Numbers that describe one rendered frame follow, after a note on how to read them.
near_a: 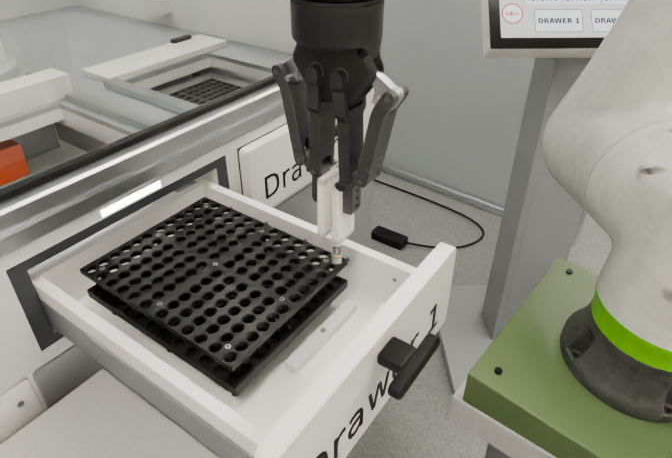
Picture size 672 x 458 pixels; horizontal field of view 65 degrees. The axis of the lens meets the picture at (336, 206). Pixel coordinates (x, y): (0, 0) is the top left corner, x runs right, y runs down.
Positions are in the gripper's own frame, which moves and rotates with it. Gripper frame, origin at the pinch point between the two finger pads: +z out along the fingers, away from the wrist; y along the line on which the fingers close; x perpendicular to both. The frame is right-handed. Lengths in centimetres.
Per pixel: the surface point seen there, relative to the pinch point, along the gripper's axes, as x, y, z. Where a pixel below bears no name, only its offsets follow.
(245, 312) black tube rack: -11.2, -2.6, 7.1
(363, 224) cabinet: 43, -23, 36
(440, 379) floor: 64, -7, 97
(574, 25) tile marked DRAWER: 75, 3, -3
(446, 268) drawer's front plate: 4.3, 10.8, 5.8
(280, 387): -12.2, 2.2, 13.5
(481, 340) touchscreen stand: 81, -2, 93
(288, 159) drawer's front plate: 17.7, -21.1, 9.0
